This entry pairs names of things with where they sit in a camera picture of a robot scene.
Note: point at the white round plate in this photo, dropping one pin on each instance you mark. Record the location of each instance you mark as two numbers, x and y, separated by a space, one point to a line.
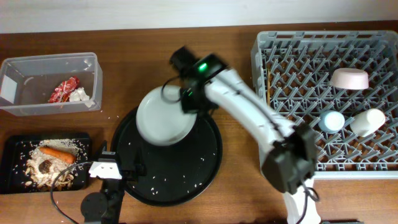
160 119

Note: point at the white cup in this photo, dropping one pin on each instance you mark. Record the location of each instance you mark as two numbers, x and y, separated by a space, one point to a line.
367 122

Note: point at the rice and food scraps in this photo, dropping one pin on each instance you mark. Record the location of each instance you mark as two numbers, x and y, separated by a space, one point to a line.
35 171

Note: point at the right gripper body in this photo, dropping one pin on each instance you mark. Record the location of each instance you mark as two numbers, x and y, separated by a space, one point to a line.
195 105

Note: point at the grey dishwasher rack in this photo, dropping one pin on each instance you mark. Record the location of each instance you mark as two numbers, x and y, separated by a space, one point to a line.
302 64

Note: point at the orange carrot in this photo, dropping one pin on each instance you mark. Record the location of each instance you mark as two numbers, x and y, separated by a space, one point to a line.
62 155

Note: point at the white tissue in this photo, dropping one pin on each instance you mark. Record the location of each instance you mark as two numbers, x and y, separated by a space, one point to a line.
80 95

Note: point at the brown food lump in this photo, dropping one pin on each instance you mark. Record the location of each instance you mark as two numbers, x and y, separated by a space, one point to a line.
44 167

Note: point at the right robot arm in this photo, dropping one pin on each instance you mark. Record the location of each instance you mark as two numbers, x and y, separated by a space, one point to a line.
288 151

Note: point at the black rectangular tray bin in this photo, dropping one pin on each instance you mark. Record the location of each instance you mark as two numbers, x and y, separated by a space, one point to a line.
12 146

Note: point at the clear plastic bin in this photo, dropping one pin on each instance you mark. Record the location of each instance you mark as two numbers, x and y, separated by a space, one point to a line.
27 83

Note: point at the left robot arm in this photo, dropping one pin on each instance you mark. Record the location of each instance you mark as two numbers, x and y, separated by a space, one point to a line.
105 206

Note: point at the round black serving tray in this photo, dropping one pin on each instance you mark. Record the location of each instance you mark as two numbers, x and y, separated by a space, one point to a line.
175 174

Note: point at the red wrapper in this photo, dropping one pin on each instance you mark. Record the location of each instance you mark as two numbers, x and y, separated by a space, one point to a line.
63 91

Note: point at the wooden chopstick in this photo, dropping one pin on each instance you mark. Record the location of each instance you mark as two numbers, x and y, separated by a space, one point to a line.
268 86

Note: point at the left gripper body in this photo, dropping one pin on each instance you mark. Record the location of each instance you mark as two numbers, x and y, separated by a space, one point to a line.
119 175

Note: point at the pink bowl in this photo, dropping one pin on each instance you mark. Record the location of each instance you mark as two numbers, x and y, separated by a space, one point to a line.
350 79

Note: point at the light blue cup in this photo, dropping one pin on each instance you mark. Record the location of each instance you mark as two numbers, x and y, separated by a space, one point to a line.
331 121

